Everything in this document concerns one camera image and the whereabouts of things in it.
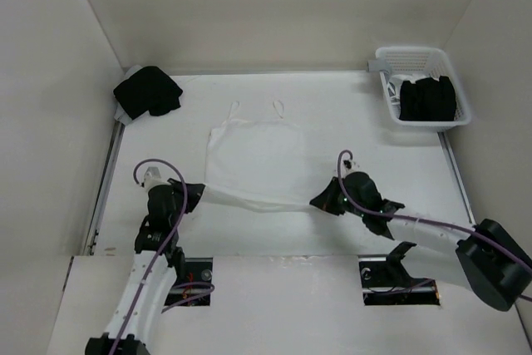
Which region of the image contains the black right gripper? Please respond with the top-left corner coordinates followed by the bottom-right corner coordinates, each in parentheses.
top-left (309, 176), bottom-right (366, 218)

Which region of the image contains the white tank top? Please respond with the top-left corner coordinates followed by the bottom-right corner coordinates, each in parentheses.
top-left (204, 100), bottom-right (314, 213)

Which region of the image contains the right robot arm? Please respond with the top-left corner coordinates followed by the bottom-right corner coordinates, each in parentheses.
top-left (309, 172), bottom-right (531, 311)

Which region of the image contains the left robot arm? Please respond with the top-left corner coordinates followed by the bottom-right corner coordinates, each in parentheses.
top-left (85, 178), bottom-right (205, 354)

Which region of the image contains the black tank top in basket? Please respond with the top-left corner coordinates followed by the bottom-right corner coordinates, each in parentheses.
top-left (399, 76), bottom-right (457, 122)

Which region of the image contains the folded black tank top stack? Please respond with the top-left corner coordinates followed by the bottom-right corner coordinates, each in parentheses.
top-left (113, 66), bottom-right (184, 121)

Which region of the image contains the white garment in basket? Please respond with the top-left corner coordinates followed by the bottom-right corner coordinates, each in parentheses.
top-left (385, 74), bottom-right (417, 106)

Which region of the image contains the white plastic laundry basket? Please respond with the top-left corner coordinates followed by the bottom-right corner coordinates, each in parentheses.
top-left (367, 46), bottom-right (471, 132)

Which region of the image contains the grey clip on basket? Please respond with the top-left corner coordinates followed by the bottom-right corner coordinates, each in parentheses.
top-left (367, 58), bottom-right (392, 74)

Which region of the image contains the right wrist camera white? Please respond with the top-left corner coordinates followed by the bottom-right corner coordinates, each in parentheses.
top-left (342, 158), bottom-right (361, 175)

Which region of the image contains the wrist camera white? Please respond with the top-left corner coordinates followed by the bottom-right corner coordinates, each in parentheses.
top-left (342, 158), bottom-right (361, 175)
top-left (141, 166), bottom-right (164, 192)

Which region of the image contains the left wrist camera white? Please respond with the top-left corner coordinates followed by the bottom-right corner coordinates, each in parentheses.
top-left (141, 166), bottom-right (164, 192)

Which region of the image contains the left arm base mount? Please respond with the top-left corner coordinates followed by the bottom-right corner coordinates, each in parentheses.
top-left (165, 247), bottom-right (214, 307)

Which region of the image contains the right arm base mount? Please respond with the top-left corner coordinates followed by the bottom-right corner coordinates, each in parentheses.
top-left (358, 242), bottom-right (440, 306)

